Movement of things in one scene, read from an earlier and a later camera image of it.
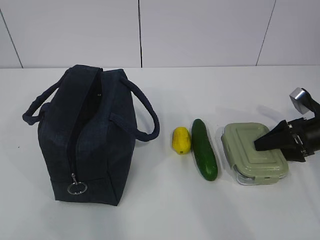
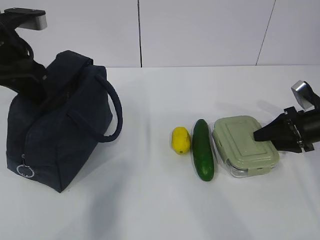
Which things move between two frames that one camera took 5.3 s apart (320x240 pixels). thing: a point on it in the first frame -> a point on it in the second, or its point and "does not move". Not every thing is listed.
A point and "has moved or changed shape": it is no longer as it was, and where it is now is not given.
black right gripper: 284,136 -> 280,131
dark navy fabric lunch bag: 89,120 has moved or changed shape
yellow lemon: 181,140 does not move
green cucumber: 203,151 does not move
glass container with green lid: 250,166 has moved or changed shape
